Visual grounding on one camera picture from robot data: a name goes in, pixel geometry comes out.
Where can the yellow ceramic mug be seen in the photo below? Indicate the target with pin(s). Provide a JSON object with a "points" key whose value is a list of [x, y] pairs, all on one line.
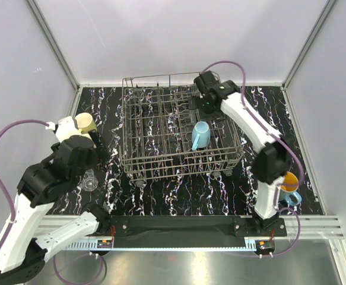
{"points": [[85, 122]]}

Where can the clear glass cup left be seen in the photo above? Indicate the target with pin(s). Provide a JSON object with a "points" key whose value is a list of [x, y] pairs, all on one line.
{"points": [[89, 182]]}

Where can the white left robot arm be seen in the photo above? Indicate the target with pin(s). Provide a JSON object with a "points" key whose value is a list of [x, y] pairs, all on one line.
{"points": [[23, 254]]}

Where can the grey wire dish rack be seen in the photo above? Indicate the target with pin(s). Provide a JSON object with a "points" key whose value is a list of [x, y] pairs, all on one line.
{"points": [[157, 133]]}

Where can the blue floral mug orange inside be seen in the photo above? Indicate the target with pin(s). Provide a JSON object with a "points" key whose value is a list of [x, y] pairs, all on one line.
{"points": [[288, 192]]}

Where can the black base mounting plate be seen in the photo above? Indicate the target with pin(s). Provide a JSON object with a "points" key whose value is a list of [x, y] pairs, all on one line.
{"points": [[244, 226]]}

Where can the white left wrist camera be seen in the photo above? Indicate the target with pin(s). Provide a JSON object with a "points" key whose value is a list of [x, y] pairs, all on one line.
{"points": [[64, 129]]}

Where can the pink ceramic mug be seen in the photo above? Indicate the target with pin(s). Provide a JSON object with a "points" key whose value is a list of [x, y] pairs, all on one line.
{"points": [[86, 135]]}

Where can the light blue ceramic mug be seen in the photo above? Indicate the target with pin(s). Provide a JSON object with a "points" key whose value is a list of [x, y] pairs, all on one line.
{"points": [[201, 135]]}

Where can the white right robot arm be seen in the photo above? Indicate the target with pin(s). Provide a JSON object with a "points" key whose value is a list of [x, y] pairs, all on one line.
{"points": [[272, 160]]}

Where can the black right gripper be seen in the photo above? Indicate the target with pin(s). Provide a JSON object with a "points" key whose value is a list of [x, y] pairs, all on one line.
{"points": [[196, 103]]}

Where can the aluminium frame rail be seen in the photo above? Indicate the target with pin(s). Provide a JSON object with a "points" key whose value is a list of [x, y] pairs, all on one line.
{"points": [[305, 227]]}

